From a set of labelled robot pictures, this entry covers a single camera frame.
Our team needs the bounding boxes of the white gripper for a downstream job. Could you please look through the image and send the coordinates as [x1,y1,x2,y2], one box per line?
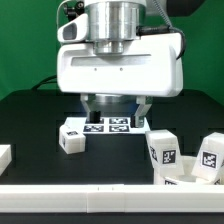
[57,14,183,128]

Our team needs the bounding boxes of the white round stool seat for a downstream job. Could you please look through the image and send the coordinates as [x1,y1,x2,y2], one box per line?
[153,156,221,185]

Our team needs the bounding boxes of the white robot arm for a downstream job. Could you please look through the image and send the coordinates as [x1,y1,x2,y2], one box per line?
[57,0,205,128]

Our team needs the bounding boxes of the paper sheet with markers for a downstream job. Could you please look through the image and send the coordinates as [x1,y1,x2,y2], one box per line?
[64,117,150,134]

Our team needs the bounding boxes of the black cables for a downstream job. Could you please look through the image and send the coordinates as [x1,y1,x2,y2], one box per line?
[31,73,59,90]

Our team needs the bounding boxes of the white front rail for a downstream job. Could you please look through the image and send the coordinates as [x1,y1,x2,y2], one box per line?
[0,185,224,213]

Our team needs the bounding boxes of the white left rail block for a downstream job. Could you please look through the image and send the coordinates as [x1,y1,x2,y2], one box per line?
[0,145,12,176]

